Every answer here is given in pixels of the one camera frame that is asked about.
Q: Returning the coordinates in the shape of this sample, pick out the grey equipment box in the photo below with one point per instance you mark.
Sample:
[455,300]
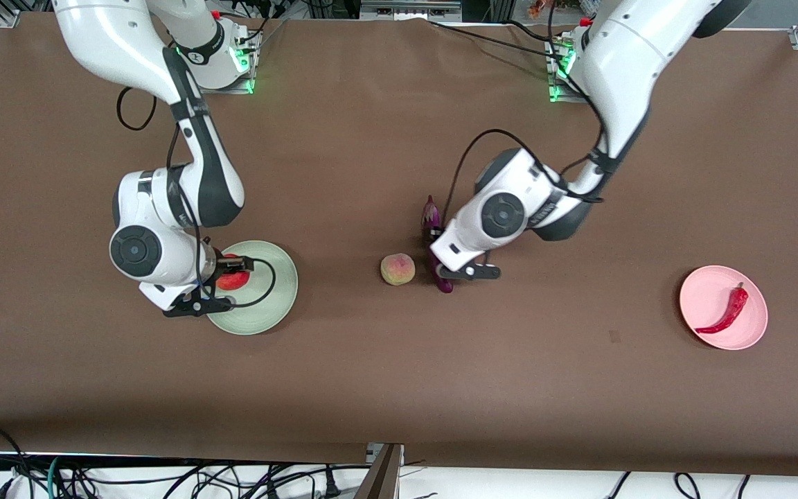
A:
[409,10]

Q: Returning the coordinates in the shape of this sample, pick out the red apple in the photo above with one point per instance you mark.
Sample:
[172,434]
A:
[233,281]

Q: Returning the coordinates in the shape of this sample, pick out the pink plate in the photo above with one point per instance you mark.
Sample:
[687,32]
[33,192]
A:
[704,298]

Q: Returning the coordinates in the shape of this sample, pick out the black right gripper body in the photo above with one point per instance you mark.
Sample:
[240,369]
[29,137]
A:
[225,264]

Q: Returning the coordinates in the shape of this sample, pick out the brown table cloth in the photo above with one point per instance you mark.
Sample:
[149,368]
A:
[399,381]

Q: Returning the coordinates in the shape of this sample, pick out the pale yellow-pink peach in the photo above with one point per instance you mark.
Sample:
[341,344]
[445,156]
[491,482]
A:
[397,269]

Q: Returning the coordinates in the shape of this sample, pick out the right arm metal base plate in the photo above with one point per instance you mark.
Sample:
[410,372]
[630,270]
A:
[243,84]

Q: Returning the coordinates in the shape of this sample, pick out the brown post with bracket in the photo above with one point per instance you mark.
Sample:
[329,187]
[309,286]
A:
[382,478]

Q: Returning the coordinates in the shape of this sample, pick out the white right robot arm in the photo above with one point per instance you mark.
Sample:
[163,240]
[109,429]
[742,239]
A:
[149,208]

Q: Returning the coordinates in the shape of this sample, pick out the long purple eggplant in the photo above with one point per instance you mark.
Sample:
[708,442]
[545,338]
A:
[429,213]

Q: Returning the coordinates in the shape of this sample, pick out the colourful background items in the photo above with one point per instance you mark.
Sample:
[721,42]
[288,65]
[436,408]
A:
[551,8]

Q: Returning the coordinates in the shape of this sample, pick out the pale green plate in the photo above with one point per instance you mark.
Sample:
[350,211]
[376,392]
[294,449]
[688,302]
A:
[281,291]

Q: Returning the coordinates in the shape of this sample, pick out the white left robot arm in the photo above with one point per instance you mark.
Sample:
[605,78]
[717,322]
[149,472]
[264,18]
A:
[621,69]

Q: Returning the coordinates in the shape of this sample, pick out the red chili pepper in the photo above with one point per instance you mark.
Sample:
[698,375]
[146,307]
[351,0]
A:
[728,312]

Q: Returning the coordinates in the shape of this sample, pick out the aluminium frame bracket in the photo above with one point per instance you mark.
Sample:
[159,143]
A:
[7,19]

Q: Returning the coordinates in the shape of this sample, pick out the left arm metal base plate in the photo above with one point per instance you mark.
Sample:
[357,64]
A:
[555,91]

